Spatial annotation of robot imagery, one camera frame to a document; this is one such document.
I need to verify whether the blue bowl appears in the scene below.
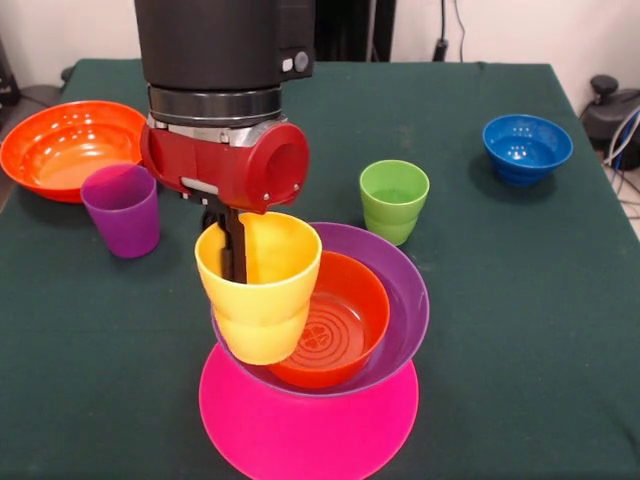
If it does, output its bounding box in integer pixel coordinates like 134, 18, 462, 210
482, 114, 574, 188

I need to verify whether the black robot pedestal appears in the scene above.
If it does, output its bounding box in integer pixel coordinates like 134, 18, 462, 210
313, 0, 397, 62

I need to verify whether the black wall plug cable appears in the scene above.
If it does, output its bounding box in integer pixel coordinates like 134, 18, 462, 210
432, 0, 467, 62

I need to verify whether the pink bowl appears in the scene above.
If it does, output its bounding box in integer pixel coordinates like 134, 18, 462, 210
198, 339, 420, 480

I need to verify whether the purple bowl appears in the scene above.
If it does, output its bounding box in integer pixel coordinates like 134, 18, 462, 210
211, 221, 432, 399

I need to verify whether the black pedestal foot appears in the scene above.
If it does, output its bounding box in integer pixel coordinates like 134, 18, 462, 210
579, 74, 640, 147
19, 67, 76, 106

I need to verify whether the green cup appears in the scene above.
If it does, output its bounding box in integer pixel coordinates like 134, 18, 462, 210
358, 159, 431, 247

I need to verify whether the cable bundle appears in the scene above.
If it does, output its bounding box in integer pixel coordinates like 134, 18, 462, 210
602, 107, 640, 219

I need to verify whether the purple cup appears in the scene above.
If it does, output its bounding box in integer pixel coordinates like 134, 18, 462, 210
80, 163, 161, 259

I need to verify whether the small orange bowl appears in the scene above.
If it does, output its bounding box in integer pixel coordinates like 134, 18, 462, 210
267, 249, 392, 390

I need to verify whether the dark green tablecloth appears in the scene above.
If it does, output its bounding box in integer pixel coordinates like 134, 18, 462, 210
0, 58, 640, 480

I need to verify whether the large orange bowl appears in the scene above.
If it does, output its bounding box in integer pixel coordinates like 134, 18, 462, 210
0, 99, 150, 204

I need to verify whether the yellow cup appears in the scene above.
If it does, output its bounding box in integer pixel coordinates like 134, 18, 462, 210
194, 211, 323, 366

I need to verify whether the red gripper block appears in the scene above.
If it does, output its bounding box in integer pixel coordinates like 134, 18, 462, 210
139, 121, 312, 285

